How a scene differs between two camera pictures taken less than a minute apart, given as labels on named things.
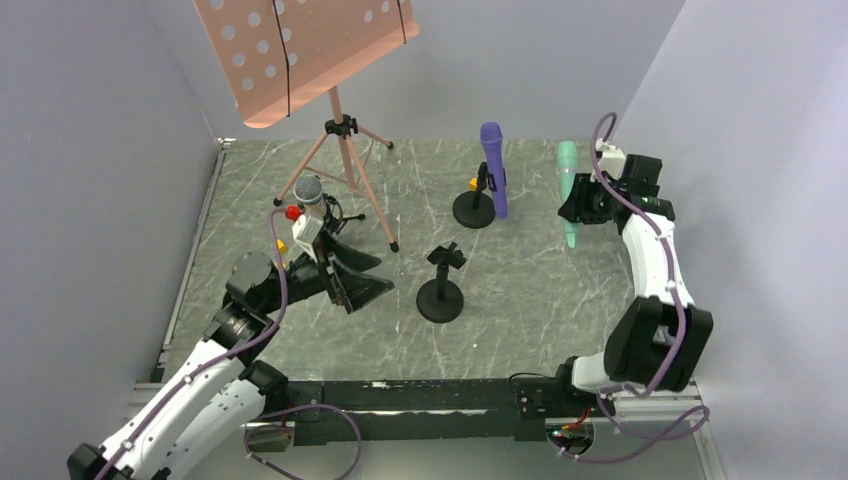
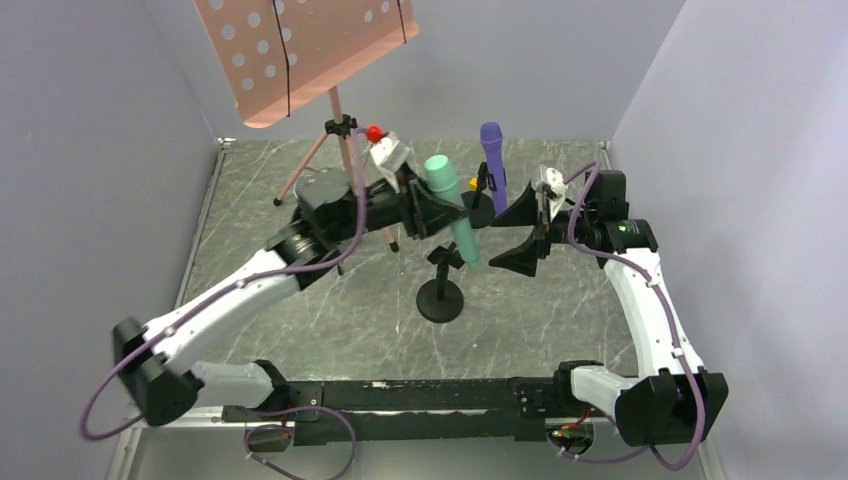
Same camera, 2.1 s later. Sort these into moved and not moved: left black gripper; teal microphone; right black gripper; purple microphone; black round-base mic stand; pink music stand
Moved: right black gripper; left black gripper; teal microphone
Not moved: purple microphone; pink music stand; black round-base mic stand
